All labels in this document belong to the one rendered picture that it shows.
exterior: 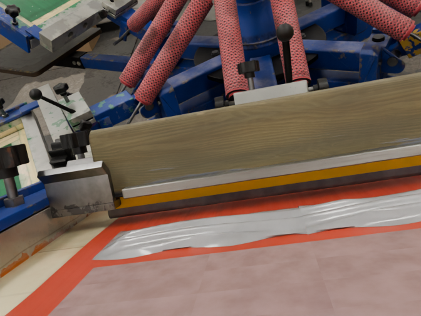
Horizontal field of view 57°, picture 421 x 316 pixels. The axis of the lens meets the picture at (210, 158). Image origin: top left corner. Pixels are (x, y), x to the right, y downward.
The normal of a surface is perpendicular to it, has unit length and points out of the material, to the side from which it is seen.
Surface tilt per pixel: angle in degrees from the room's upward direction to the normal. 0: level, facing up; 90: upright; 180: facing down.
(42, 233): 90
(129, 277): 32
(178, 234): 4
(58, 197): 58
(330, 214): 8
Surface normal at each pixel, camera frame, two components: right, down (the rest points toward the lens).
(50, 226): 0.98, -0.15
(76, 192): -0.12, 0.16
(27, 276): -0.18, -0.97
